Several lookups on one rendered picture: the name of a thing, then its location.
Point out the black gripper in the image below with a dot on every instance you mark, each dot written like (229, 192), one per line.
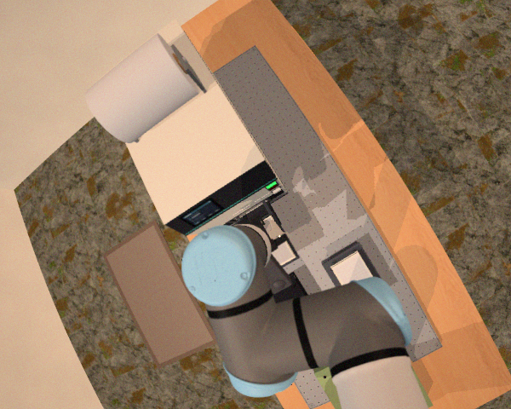
(281, 237)

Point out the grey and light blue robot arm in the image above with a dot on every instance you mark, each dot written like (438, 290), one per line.
(359, 329)

